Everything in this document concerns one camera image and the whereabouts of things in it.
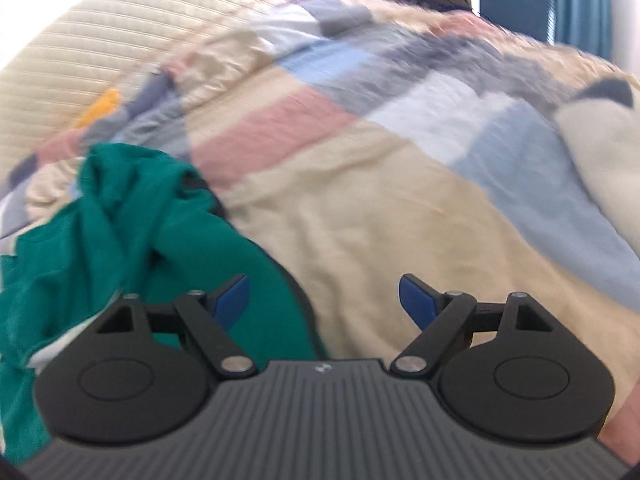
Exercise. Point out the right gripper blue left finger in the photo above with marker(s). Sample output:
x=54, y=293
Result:
x=207, y=318

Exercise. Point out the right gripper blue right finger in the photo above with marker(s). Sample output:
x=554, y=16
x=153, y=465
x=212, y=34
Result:
x=444, y=319

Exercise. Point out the green zip hoodie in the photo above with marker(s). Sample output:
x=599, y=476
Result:
x=143, y=223

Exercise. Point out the patchwork quilt bedspread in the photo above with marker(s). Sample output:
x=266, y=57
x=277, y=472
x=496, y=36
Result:
x=358, y=140

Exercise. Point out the cream fleece blanket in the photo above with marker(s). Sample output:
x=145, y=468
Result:
x=600, y=127

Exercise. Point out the cream quilted headboard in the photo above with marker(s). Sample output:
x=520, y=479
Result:
x=94, y=46

